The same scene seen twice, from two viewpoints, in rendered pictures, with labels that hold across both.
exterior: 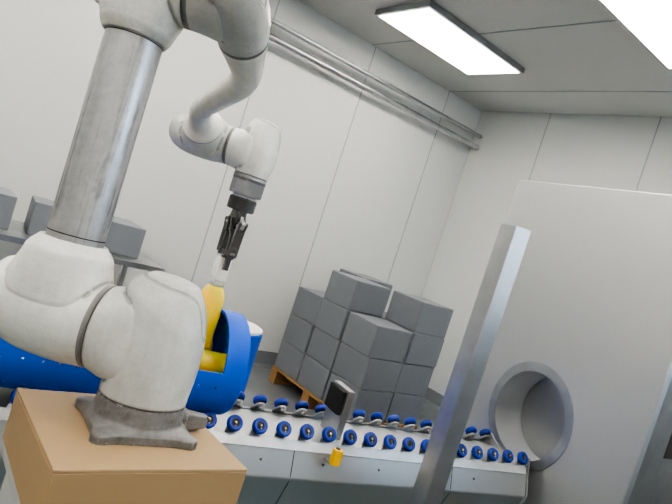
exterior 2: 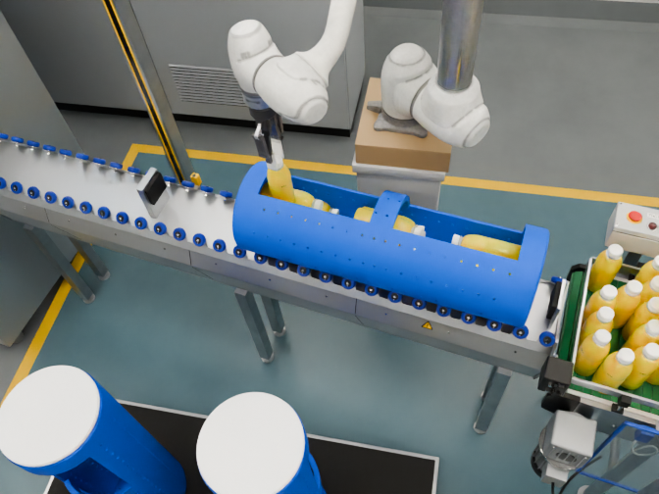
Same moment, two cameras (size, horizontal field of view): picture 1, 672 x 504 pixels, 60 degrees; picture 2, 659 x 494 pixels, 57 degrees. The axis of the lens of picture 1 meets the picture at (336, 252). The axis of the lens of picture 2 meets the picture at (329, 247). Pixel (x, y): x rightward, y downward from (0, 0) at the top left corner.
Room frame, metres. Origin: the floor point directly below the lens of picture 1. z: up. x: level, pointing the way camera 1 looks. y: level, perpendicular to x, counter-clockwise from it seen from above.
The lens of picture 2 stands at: (2.16, 1.32, 2.59)
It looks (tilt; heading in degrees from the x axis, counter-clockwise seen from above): 56 degrees down; 235
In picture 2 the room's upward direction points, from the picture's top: 7 degrees counter-clockwise
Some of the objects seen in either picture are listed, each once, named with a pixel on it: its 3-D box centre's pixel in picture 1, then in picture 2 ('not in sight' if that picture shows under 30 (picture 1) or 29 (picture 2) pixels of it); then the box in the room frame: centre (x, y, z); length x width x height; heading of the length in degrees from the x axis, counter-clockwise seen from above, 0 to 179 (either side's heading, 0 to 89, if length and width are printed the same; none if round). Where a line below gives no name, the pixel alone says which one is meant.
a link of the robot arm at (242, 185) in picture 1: (247, 187); (260, 90); (1.58, 0.28, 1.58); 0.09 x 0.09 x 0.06
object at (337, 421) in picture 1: (335, 409); (155, 193); (1.82, -0.15, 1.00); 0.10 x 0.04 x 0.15; 29
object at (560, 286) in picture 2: not in sight; (553, 304); (1.19, 1.02, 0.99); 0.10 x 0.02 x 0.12; 29
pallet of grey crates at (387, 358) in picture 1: (357, 346); not in sight; (5.24, -0.44, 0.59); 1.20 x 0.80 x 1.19; 38
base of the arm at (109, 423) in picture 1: (149, 411); (399, 108); (1.04, 0.23, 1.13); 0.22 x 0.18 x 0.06; 123
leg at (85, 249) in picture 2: not in sight; (79, 241); (2.10, -0.80, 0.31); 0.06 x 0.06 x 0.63; 29
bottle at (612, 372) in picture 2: not in sight; (614, 370); (1.24, 1.25, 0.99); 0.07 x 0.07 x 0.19
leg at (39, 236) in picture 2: not in sight; (62, 265); (2.22, -0.73, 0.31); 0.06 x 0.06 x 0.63; 29
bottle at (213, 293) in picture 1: (207, 313); (280, 184); (1.58, 0.28, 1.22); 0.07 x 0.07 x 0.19
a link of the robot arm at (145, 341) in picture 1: (155, 334); (408, 79); (1.04, 0.26, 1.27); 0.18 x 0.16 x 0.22; 88
